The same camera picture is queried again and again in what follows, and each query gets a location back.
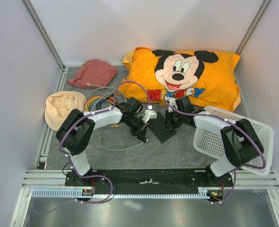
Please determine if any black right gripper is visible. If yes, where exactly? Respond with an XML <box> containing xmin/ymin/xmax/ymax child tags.
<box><xmin>163</xmin><ymin>108</ymin><xmax>185</xmax><ymax>130</ymax></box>

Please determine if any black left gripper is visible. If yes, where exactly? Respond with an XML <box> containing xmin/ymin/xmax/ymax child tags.
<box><xmin>124</xmin><ymin>116</ymin><xmax>149</xmax><ymax>143</ymax></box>

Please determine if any black network switch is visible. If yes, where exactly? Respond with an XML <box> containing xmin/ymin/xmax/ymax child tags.
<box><xmin>148</xmin><ymin>112</ymin><xmax>176</xmax><ymax>144</ymax></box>

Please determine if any grey ethernet cable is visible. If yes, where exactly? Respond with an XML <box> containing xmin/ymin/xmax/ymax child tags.
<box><xmin>84</xmin><ymin>82</ymin><xmax>151</xmax><ymax>151</ymax></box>

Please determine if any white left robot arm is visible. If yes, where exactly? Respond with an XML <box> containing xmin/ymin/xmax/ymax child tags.
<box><xmin>56</xmin><ymin>97</ymin><xmax>157</xmax><ymax>186</ymax></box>

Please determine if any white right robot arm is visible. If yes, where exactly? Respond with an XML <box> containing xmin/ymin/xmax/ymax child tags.
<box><xmin>163</xmin><ymin>94</ymin><xmax>266</xmax><ymax>186</ymax></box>

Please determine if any white plastic basket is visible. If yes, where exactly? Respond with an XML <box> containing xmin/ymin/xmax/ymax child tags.
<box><xmin>193</xmin><ymin>106</ymin><xmax>274</xmax><ymax>176</ymax></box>

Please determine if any orange Mickey Mouse pillow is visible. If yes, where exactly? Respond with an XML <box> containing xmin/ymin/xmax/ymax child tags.
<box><xmin>119</xmin><ymin>47</ymin><xmax>241</xmax><ymax>112</ymax></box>

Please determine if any red cloth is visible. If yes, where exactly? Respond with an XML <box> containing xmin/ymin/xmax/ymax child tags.
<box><xmin>68</xmin><ymin>59</ymin><xmax>118</xmax><ymax>88</ymax></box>

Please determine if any peach bucket hat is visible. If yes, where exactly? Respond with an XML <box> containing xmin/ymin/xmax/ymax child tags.
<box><xmin>44</xmin><ymin>91</ymin><xmax>85</xmax><ymax>131</ymax></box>

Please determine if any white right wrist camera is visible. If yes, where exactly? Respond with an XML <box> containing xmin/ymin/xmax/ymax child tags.
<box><xmin>166</xmin><ymin>97</ymin><xmax>177</xmax><ymax>113</ymax></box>

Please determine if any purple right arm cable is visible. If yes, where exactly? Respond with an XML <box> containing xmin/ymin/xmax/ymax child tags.
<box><xmin>163</xmin><ymin>96</ymin><xmax>267</xmax><ymax>205</ymax></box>

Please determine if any red ethernet cable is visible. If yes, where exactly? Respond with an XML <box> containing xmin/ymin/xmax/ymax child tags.
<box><xmin>85</xmin><ymin>95</ymin><xmax>114</xmax><ymax>107</ymax></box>

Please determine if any yellow ethernet cable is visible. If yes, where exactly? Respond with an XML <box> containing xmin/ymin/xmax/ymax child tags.
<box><xmin>84</xmin><ymin>95</ymin><xmax>121</xmax><ymax>128</ymax></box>

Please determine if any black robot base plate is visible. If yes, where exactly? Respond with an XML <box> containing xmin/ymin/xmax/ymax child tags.
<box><xmin>65</xmin><ymin>168</ymin><xmax>233</xmax><ymax>193</ymax></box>

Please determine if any grey slotted cable duct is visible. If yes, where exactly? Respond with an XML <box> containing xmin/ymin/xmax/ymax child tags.
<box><xmin>32</xmin><ymin>188</ymin><xmax>209</xmax><ymax>199</ymax></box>

